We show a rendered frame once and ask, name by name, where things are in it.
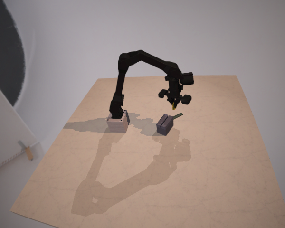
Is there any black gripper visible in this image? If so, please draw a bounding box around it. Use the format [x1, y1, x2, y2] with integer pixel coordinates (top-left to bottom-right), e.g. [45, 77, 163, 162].
[158, 86, 191, 108]

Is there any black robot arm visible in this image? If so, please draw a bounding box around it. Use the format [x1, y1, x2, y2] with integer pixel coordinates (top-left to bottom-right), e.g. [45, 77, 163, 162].
[109, 50, 194, 119]

